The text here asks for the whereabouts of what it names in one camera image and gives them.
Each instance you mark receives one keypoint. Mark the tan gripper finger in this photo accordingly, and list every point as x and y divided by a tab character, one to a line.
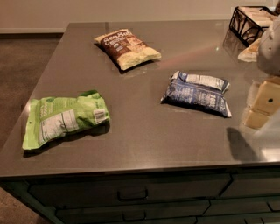
267	100
255	120

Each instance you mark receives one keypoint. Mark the green rice chip bag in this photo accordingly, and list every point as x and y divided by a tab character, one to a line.
55	117

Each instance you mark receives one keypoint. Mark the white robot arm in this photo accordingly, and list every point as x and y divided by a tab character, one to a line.
268	56

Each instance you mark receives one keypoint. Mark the blue chip bag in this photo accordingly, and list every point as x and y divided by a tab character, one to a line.
198	91

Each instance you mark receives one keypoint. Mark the brown sea salt chip bag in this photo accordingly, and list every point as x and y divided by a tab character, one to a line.
126	49

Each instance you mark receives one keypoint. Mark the white packet beside basket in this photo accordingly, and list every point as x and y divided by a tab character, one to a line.
249	54

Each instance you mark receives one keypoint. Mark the upper right cabinet drawer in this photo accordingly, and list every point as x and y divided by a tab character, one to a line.
253	184

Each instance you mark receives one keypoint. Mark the cabinet drawer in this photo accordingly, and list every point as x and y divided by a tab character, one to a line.
137	212
253	184
128	190

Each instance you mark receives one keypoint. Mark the lower left cabinet drawer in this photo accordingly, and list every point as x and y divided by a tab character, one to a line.
137	212

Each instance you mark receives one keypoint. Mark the upper left cabinet drawer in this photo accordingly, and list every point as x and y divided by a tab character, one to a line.
128	190

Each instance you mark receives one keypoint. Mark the black wire basket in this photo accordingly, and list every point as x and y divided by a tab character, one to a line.
248	23

